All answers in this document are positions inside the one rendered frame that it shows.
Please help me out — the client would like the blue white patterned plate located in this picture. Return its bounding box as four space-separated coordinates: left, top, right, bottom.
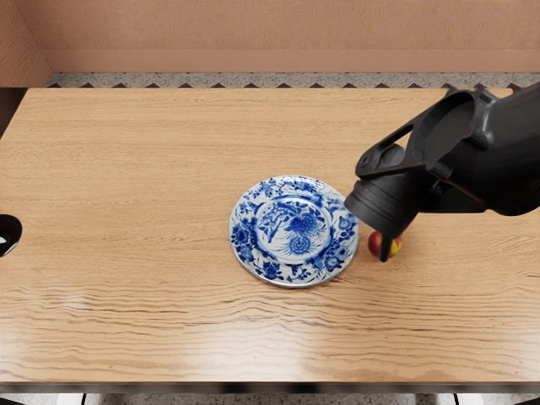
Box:
228 175 360 289

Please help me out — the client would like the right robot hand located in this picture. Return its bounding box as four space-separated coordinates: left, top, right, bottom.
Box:
378 229 394 263

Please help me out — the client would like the red yellow round fruit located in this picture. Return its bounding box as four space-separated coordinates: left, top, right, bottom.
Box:
367 229 403 259

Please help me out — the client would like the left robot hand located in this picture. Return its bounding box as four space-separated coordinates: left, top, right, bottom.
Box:
0 213 24 258

